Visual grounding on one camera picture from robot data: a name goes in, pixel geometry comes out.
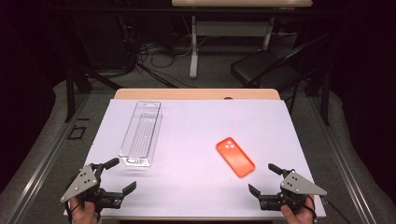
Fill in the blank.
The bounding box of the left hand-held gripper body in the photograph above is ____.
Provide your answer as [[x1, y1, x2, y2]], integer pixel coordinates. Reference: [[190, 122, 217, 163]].
[[60, 162, 124, 213]]

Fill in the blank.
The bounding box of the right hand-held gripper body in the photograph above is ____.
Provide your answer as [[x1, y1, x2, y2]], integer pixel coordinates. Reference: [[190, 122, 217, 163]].
[[258, 169, 328, 213]]

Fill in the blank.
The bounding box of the orange phone case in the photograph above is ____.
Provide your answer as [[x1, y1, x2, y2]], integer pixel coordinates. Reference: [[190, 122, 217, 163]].
[[216, 136, 256, 178]]

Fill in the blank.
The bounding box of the clear plastic packaging box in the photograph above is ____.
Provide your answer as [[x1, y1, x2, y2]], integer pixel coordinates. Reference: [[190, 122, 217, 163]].
[[118, 100, 163, 168]]

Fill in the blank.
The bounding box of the person's right hand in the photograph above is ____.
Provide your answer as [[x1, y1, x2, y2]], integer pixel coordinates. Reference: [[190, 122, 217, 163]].
[[280, 195, 317, 224]]

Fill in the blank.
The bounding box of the person's left hand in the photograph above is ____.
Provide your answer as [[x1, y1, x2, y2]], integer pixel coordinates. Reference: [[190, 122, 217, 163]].
[[68, 198, 101, 224]]

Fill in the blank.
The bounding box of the black metal stand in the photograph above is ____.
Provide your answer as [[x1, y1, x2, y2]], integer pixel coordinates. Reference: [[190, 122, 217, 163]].
[[64, 66, 122, 123], [304, 68, 331, 127]]

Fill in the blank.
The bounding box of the white table board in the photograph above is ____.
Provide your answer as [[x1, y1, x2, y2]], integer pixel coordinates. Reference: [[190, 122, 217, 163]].
[[64, 98, 327, 218]]

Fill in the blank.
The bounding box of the wooden table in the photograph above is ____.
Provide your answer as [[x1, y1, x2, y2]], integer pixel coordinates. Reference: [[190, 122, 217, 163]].
[[69, 88, 307, 222]]

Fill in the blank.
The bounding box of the black folding chair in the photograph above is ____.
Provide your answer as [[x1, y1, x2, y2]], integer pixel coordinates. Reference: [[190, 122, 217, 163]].
[[230, 33, 331, 94]]

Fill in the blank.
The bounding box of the white-legged desk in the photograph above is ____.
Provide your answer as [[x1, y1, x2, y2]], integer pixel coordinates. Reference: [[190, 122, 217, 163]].
[[171, 0, 313, 79]]

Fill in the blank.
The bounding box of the left hand-held gripper cable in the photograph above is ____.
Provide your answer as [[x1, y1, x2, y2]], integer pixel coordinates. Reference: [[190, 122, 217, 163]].
[[64, 199, 85, 224]]

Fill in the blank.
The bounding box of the hand-held gripper cable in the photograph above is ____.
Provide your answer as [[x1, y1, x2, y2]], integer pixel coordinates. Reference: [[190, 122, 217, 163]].
[[306, 195, 318, 222], [64, 199, 85, 224]]

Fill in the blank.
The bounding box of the right hand-held gripper cable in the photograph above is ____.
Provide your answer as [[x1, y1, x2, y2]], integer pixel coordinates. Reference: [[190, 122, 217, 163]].
[[306, 195, 318, 222]]

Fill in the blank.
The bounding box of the aluminium floor rail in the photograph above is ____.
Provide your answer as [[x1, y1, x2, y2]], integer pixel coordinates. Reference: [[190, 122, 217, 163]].
[[6, 92, 92, 224], [306, 96, 377, 224]]

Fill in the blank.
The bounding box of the thin black cable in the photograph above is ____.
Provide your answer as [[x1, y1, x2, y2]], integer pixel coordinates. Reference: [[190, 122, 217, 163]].
[[320, 196, 351, 224]]

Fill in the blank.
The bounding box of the bundle of floor cables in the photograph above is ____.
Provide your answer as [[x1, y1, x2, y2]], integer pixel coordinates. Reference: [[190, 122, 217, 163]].
[[118, 15, 213, 90]]

